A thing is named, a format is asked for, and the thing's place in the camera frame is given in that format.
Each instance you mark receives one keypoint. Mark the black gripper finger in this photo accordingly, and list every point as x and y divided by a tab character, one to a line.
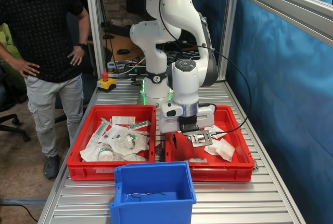
174	141

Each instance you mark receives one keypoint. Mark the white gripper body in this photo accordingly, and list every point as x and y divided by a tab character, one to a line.
167	125

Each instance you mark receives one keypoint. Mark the man's left forearm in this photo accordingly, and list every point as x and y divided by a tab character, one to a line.
85	31

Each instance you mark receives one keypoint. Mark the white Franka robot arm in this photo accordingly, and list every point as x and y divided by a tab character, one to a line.
182	86

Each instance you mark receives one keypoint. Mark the man's right forearm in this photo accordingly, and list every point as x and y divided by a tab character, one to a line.
9	53

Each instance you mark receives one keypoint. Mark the yellow emergency stop button box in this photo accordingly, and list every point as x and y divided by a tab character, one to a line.
106	85

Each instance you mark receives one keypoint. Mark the man's left hand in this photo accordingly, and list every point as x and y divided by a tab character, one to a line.
76	57

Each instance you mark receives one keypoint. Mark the man's right hand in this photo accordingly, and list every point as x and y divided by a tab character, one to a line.
28	70

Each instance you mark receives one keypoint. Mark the red crate with gauze packs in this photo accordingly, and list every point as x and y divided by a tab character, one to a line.
179	156

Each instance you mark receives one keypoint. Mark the long narrow syringe packet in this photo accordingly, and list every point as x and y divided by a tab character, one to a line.
140	125

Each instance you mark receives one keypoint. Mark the printed paper pouch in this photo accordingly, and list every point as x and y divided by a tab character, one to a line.
136	158

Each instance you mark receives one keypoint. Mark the flat printed white packet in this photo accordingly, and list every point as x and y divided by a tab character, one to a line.
123	120

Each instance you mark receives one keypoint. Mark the flat printed Fuhrmann gauze packet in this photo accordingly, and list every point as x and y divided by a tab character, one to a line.
219	135

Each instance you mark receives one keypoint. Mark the pouch with small black parts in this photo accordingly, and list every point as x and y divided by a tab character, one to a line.
114	133

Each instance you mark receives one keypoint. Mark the packaged green syringe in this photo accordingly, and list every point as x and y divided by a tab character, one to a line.
102	128

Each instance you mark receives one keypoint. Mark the blue plastic storage bin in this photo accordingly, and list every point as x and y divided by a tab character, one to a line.
156	213

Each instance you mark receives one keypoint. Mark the grey tape roll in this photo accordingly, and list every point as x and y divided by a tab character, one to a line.
109	66

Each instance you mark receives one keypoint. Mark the black computer mouse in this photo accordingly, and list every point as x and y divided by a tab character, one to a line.
123	51

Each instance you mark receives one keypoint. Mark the wooden desk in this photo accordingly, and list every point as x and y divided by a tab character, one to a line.
122	43

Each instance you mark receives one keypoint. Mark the red crate with mixed supplies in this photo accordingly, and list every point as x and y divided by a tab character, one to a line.
78	169

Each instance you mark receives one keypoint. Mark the black wristwatch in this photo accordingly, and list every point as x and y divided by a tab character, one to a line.
82	45

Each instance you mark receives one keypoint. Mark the blue fabric backdrop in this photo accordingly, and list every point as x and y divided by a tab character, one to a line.
286	104

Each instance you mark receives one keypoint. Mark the black office chair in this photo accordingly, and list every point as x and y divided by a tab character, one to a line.
15	121

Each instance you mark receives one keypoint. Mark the man in black shirt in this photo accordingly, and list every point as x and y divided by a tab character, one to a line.
39	26

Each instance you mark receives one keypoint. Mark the green printed banner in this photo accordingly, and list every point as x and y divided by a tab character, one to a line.
5	34

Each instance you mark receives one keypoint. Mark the wrist camera with metal mount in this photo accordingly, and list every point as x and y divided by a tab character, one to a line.
201	142

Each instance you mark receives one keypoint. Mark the aluminium profile frame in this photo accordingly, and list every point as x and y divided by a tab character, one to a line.
91	13

